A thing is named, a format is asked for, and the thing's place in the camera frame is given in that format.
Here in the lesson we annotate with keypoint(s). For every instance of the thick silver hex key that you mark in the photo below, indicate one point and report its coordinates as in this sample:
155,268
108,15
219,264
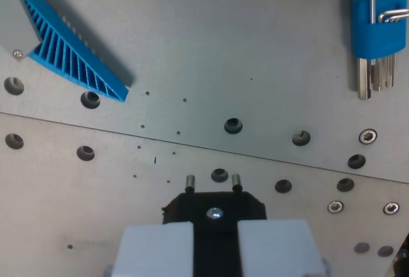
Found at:
364,78

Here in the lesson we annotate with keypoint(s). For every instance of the blue hex key holder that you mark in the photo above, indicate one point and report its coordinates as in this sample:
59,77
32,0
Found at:
377,38

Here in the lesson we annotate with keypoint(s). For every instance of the socket screw with black washer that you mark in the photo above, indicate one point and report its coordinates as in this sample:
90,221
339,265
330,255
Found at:
367,136

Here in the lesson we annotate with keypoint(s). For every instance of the grey block with screws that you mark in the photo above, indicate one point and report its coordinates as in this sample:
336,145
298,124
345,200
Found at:
14,24

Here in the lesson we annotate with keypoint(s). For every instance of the slim silver hex key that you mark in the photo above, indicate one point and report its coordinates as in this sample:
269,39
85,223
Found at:
387,72

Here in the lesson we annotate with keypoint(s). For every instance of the silver socket head screw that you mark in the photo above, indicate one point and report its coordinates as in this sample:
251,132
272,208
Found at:
335,207
390,208

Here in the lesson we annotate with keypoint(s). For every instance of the medium silver hex key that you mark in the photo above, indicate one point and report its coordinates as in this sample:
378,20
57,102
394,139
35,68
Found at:
376,75

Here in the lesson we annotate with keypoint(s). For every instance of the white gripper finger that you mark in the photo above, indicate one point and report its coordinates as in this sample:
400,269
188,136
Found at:
153,251
274,251

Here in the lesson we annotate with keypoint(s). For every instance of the blue ribbed wedge part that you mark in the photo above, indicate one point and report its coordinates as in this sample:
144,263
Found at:
67,56

